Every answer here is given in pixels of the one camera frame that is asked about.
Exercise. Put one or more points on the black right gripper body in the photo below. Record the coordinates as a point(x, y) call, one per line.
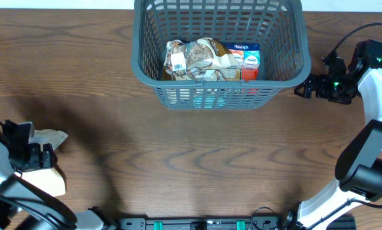
point(341, 89)

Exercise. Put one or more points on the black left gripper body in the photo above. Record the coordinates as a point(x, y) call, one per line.
point(25, 156)

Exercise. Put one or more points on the white resealable pouch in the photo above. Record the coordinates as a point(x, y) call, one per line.
point(49, 180)

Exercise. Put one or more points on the orange spaghetti package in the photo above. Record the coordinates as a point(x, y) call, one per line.
point(244, 74)

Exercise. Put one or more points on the Kleenex tissue multipack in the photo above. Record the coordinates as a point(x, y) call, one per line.
point(247, 55)

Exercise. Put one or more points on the teal wipes packet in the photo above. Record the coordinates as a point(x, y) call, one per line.
point(209, 100)

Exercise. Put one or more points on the beige snack pouch with window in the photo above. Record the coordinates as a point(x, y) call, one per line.
point(205, 54)

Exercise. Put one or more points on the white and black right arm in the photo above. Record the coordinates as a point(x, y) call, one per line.
point(358, 171)

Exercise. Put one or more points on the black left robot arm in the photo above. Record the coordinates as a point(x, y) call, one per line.
point(45, 211)

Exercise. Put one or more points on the grey plastic laundry basket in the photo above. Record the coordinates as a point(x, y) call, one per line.
point(276, 25)

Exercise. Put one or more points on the black mounting rail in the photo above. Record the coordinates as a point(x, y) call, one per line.
point(258, 222)

